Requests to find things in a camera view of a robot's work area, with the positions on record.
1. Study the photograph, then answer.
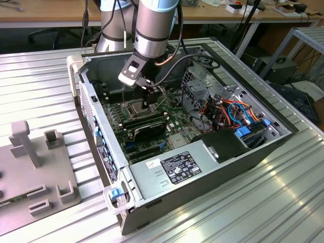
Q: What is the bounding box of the metal socket cover frame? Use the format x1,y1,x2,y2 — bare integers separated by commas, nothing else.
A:
151,85,170,112

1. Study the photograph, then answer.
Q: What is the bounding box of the CPU socket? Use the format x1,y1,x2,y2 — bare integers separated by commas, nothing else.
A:
123,98,159,120

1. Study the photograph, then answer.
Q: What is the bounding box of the black RAM slot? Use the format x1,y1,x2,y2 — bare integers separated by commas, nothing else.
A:
121,115,170,129
105,90,144,102
120,112,170,126
103,85,144,97

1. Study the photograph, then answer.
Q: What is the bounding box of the black graphics card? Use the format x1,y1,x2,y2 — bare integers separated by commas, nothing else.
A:
131,119,168,142

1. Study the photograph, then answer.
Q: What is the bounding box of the green motherboard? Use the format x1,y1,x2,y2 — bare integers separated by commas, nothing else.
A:
97,82,203,164

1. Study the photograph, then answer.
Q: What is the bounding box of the silver chipset heat sink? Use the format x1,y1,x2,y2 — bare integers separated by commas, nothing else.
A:
168,133,189,149

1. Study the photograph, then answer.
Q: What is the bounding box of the silver drive cage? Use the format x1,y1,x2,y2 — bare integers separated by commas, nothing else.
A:
180,45,250,119

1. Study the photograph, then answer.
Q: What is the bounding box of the black expansion slot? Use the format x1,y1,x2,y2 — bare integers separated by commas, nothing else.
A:
124,144,163,154
128,150,165,161

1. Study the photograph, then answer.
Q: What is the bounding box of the silver power supply unit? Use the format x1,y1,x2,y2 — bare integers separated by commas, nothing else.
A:
129,140,221,201

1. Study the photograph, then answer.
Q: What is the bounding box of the black plastic drive cover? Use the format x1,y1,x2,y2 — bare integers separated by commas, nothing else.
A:
191,127,252,165

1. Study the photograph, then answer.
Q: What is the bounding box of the hard disk in blue carrier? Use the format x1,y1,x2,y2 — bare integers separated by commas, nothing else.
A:
234,118,273,150

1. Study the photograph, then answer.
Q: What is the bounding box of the blue case latch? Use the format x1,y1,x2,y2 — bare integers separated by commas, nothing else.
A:
108,187,123,201

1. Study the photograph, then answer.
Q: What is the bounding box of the grey open PC case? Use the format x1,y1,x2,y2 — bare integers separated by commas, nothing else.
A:
66,37,300,236

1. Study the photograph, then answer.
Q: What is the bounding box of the small white box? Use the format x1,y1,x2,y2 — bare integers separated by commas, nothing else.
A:
226,4,243,15

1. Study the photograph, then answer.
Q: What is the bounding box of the black equipment box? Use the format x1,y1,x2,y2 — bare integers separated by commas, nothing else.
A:
254,56,299,86

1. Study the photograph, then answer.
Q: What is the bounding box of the grey parts rack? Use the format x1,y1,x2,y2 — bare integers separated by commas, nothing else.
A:
0,120,82,237

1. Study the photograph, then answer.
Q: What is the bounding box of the dark plastic crate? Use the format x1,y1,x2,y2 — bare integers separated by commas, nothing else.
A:
268,82,318,125

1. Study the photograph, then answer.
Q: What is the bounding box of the grey metal shelf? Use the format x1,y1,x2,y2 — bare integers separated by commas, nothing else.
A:
258,26,324,82

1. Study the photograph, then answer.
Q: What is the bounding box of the green RAM stick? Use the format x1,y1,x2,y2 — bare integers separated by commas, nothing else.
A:
0,194,27,210

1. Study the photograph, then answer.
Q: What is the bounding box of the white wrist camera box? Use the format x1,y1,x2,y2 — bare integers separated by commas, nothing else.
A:
117,52,149,89

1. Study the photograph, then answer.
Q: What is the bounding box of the orange red wire bundle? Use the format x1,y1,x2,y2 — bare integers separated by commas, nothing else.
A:
199,100,230,129

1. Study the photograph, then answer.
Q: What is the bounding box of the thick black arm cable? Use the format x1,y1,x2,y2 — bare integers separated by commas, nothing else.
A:
149,0,221,88

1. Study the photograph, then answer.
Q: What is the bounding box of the light blue wire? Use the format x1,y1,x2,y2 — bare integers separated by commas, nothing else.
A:
226,103,245,127

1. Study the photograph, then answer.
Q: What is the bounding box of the blue flat wire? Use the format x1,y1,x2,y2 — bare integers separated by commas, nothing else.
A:
234,101,256,125

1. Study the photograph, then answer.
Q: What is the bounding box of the thin black hanging cable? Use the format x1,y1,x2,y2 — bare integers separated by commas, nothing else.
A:
80,0,92,49

